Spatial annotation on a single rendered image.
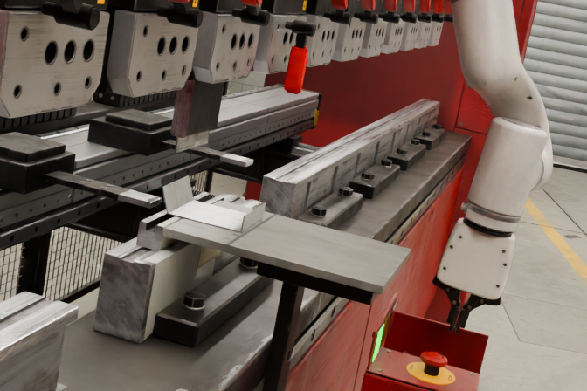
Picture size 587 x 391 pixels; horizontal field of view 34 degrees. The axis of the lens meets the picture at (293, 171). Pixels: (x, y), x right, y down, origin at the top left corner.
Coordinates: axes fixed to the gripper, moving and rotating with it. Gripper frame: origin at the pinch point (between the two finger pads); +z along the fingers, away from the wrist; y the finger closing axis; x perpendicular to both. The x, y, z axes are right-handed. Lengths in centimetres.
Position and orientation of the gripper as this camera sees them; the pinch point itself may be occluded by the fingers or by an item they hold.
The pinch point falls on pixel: (457, 318)
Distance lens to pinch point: 152.0
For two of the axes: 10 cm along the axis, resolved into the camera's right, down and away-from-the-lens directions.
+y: 9.3, 3.0, -2.1
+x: 2.6, -1.6, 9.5
